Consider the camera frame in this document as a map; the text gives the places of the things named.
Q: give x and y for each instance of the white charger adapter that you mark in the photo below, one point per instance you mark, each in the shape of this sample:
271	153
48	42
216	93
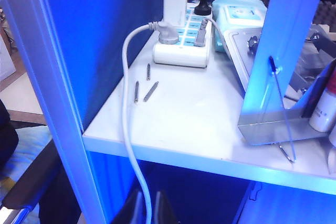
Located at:
175	3

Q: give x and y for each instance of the teal wipes box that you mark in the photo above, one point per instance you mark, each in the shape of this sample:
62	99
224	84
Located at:
236	6

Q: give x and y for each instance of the black round plug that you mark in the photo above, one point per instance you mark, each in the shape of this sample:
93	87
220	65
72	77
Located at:
202	7

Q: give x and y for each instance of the white power strip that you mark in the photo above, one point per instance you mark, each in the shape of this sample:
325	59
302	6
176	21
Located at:
181	53

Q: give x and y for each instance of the white bottle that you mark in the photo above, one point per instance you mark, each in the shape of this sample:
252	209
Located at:
323	111

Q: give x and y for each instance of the black chair armrest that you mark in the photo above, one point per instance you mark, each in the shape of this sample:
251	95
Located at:
29	179

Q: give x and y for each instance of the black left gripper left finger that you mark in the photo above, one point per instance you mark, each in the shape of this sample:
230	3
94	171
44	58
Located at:
128	211

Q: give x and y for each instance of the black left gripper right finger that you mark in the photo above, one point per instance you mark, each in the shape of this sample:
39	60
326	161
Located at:
163	211

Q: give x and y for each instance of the small metal pin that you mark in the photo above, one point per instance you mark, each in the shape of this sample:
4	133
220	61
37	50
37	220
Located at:
150	91
136	91
148	72

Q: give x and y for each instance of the aluminium partition post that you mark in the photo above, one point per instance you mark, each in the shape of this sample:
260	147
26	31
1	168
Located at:
52	77

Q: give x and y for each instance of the silver metal bookend frame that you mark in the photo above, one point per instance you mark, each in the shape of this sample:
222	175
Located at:
275	24

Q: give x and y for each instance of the silver plate with black knob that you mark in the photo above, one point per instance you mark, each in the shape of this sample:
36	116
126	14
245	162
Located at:
240	56

